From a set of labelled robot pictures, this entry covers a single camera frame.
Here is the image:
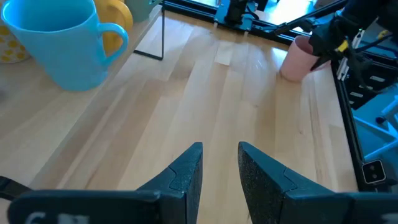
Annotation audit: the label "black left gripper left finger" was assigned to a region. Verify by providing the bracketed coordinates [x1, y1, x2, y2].
[136, 142, 203, 224]

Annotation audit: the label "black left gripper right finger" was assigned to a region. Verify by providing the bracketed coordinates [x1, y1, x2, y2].
[238, 141, 343, 224]

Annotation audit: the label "grey frame end cap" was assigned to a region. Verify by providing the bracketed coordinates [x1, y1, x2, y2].
[361, 159, 387, 185]

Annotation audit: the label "pink mug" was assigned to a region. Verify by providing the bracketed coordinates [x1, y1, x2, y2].
[279, 35, 331, 83]

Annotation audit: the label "blue mug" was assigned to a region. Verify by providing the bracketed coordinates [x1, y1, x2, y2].
[1, 0, 130, 91]

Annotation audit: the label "green mug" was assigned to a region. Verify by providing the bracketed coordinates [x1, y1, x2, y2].
[124, 0, 162, 22]

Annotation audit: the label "white mug yellow dots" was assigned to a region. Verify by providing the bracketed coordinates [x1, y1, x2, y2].
[0, 18, 31, 65]

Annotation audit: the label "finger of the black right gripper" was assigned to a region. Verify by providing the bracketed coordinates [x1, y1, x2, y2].
[308, 26, 326, 56]
[310, 55, 335, 72]

